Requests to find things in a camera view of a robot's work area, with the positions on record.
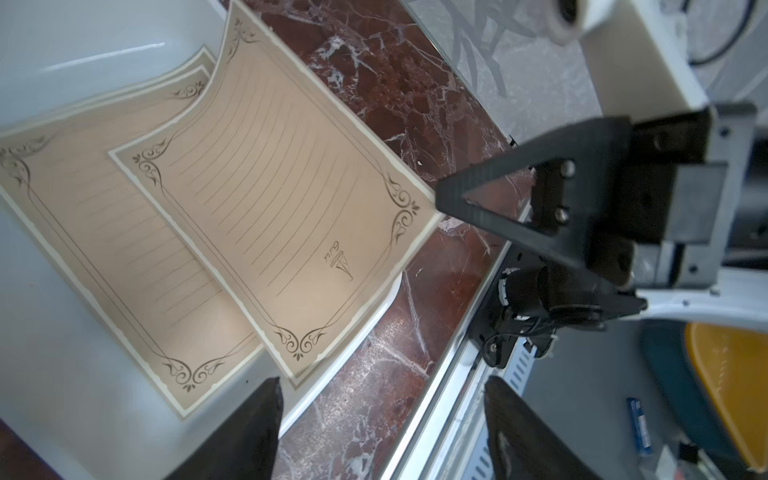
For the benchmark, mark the blue marker pen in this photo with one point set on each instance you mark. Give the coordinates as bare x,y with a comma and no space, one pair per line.
642,438

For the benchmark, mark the aluminium front rail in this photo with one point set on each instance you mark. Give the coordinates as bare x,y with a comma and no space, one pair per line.
445,436

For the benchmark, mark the stationery sheets in box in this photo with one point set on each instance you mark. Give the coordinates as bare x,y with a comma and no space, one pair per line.
114,248

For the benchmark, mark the yellow teal plastic basin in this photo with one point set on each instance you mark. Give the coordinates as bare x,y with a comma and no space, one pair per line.
714,380

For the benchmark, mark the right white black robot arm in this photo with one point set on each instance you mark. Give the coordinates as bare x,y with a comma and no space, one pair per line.
605,210

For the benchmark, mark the white storage box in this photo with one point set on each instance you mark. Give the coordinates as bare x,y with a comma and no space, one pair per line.
69,388

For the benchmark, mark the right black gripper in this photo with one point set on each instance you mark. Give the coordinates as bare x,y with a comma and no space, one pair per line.
684,192

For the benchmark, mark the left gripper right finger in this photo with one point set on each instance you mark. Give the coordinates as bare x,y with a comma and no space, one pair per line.
520,444

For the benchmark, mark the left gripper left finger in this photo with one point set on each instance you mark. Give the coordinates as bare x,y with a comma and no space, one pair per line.
245,445

